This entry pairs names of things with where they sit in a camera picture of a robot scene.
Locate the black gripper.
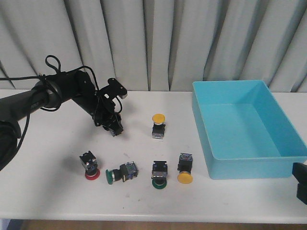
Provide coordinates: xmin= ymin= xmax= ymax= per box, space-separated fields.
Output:
xmin=92 ymin=92 xmax=123 ymax=136
xmin=292 ymin=162 xmax=307 ymax=204

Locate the yellow push button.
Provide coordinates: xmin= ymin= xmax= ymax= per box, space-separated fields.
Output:
xmin=152 ymin=114 xmax=165 ymax=139
xmin=177 ymin=153 xmax=193 ymax=184

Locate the red push button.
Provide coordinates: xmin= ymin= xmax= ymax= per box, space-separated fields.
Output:
xmin=110 ymin=127 xmax=123 ymax=137
xmin=79 ymin=151 xmax=100 ymax=181

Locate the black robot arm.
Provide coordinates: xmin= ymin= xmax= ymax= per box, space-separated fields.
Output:
xmin=0 ymin=70 xmax=127 ymax=169

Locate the blue plastic box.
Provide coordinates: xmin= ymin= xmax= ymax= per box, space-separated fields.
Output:
xmin=192 ymin=80 xmax=307 ymax=179

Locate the lying green push button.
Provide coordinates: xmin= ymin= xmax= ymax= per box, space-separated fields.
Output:
xmin=105 ymin=161 xmax=139 ymax=185

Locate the inverted red push button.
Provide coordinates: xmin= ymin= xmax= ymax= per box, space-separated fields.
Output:
xmin=79 ymin=151 xmax=100 ymax=181

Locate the inverted green push button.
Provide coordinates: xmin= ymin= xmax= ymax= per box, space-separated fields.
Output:
xmin=151 ymin=161 xmax=168 ymax=189

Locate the lying yellow push button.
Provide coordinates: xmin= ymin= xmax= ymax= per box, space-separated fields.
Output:
xmin=177 ymin=153 xmax=193 ymax=184

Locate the grey pleated curtain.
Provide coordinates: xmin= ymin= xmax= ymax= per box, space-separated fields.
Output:
xmin=0 ymin=0 xmax=307 ymax=92

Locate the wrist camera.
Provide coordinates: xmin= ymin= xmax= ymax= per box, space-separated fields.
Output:
xmin=99 ymin=78 xmax=128 ymax=100

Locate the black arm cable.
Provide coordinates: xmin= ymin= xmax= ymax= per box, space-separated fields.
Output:
xmin=0 ymin=55 xmax=124 ymax=154

